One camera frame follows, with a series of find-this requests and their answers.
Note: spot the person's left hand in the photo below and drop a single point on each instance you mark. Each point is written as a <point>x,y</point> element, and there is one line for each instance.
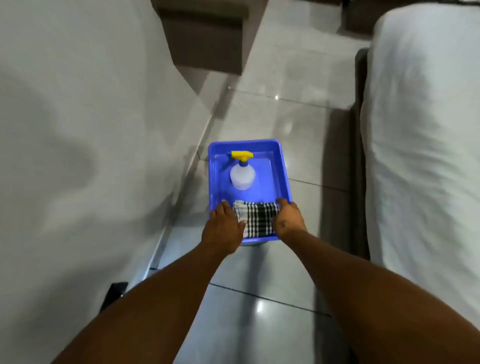
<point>221,232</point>

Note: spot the person's right hand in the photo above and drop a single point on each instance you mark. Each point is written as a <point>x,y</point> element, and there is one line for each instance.
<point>289,222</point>

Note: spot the person's left thumb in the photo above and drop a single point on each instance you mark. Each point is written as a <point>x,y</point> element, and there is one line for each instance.
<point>240,226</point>

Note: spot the person's right fingers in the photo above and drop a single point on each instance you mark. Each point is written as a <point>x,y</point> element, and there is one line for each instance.
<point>287,204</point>

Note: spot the blue plastic tray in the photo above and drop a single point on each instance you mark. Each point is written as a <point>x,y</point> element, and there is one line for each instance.
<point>268,176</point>

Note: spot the person's right forearm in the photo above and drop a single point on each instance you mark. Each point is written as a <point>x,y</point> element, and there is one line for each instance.
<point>375,300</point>

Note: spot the person's left forearm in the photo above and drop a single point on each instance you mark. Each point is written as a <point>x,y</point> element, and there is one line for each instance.
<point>150,315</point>

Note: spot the black white checkered cloth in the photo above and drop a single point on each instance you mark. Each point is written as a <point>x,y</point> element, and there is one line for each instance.
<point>258,219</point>

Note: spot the clear spray bottle yellow trigger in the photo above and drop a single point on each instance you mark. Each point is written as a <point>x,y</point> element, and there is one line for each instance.
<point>243,176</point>

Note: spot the white bed mattress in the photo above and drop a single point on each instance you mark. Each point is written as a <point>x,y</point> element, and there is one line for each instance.
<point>423,150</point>

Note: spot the brown wooden furniture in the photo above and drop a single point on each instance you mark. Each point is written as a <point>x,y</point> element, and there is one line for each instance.
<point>204,41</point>

